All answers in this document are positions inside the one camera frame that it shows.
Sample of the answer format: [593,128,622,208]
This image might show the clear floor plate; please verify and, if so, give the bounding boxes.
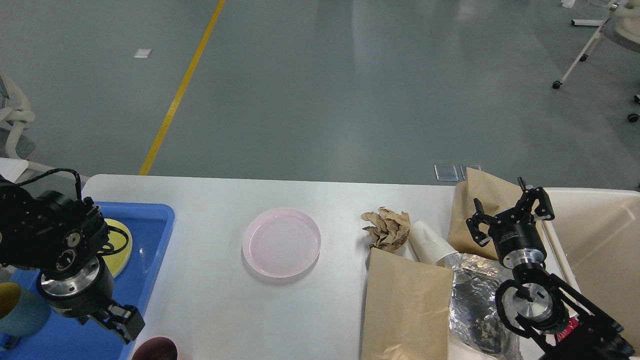
[433,164,483,182]

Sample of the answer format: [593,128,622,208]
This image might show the rear brown paper bag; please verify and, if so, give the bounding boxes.
[446,168,522,262]

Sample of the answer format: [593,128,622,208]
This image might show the beige plastic bin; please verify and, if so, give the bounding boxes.
[547,187,640,350]

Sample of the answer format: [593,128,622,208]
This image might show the front brown paper bag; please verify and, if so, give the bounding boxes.
[360,248,453,360]

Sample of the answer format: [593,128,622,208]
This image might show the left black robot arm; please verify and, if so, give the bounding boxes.
[0,168,146,344]

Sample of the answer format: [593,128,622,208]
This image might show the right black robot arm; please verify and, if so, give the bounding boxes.
[465,178,635,360]

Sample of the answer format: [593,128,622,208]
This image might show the pink mug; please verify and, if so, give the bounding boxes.
[131,336,192,360]

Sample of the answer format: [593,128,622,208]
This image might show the yellow plate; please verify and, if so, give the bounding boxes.
[102,218,133,279]

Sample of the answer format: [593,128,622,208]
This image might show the pink plate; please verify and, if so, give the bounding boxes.
[241,208,322,280]

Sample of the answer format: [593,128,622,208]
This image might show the crumpled aluminium foil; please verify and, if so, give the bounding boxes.
[442,252,523,360]

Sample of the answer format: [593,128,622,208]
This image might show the teal green mug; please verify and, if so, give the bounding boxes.
[0,282,51,352]

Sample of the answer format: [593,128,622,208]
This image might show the white paper cup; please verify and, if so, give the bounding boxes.
[407,221,458,266]

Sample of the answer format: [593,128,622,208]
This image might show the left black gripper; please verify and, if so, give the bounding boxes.
[36,256,146,345]

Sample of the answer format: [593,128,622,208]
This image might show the crumpled brown paper ball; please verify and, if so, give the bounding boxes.
[359,206,412,254]

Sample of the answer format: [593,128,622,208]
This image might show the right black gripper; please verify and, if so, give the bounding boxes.
[465,177,555,270]

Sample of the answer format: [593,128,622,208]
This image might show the white side table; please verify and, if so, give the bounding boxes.
[0,157,29,182]

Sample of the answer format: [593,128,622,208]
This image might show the brown paper bag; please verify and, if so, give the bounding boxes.
[360,248,453,360]
[446,168,522,262]

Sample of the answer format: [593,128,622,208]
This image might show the blue plastic tray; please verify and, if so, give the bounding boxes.
[1,202,175,360]

